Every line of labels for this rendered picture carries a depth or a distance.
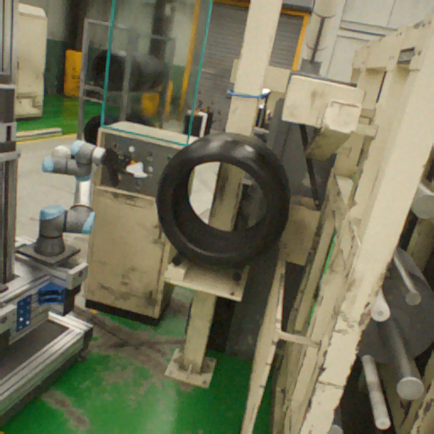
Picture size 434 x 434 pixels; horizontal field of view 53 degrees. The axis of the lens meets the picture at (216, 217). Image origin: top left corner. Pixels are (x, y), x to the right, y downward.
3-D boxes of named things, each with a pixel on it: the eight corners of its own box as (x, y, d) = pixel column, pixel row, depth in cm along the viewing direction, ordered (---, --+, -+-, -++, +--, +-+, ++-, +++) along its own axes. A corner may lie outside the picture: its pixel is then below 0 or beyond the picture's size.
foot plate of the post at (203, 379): (175, 349, 283) (176, 344, 282) (216, 360, 280) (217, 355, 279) (164, 375, 258) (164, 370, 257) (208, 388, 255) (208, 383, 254)
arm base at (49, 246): (27, 249, 221) (28, 231, 218) (47, 240, 235) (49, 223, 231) (52, 258, 217) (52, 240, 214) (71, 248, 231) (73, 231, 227)
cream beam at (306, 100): (285, 107, 204) (292, 75, 199) (338, 118, 201) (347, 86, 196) (279, 119, 147) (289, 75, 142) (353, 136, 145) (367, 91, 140)
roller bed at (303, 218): (278, 245, 241) (291, 194, 231) (304, 251, 239) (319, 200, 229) (276, 259, 222) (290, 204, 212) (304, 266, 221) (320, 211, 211)
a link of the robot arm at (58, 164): (53, 140, 244) (42, 153, 199) (74, 142, 247) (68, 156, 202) (52, 160, 247) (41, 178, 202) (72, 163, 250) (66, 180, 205)
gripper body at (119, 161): (128, 158, 196) (102, 148, 197) (124, 175, 199) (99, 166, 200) (134, 154, 203) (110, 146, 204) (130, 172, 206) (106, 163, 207)
